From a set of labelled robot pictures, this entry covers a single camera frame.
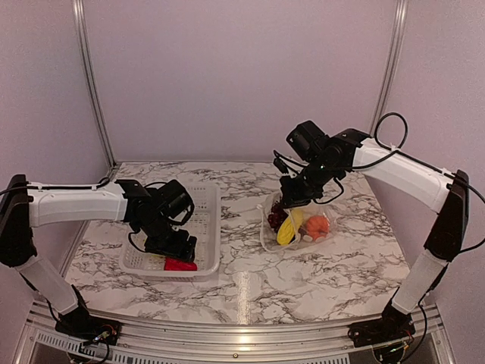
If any aluminium frame post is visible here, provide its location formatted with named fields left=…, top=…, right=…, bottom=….
left=72, top=0, right=117, bottom=169
left=370, top=0, right=408, bottom=133

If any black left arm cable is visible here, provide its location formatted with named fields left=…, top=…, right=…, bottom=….
left=0, top=176, right=190, bottom=255

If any red bell pepper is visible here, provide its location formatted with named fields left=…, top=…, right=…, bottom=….
left=164, top=257, right=198, bottom=271

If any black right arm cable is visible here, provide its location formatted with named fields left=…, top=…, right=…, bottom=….
left=314, top=112, right=471, bottom=206

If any orange mini pumpkin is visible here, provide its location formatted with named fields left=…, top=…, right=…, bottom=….
left=305, top=215, right=330, bottom=240

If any aluminium frame post right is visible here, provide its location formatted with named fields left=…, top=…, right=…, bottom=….
left=370, top=0, right=408, bottom=133

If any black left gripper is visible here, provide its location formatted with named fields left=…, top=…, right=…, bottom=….
left=137, top=212, right=196, bottom=261

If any dark red grape bunch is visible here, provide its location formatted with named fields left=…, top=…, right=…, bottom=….
left=267, top=202, right=288, bottom=233

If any aluminium frame post left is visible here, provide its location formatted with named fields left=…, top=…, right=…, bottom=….
left=72, top=0, right=117, bottom=169

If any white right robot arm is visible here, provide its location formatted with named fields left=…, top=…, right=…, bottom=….
left=280, top=121, right=469, bottom=347

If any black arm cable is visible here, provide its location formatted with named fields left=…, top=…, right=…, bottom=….
left=314, top=112, right=471, bottom=206
left=0, top=176, right=190, bottom=255

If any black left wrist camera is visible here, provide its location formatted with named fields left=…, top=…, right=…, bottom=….
left=157, top=180, right=195, bottom=226

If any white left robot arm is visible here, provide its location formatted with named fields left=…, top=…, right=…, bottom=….
left=1, top=174, right=197, bottom=339

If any aluminium front table rail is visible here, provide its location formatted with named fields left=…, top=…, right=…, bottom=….
left=14, top=299, right=458, bottom=364

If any clear zip top bag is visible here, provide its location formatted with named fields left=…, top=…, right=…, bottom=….
left=257, top=192, right=337, bottom=253

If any white plastic perforated basket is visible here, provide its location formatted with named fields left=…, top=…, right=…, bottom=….
left=119, top=182, right=221, bottom=282

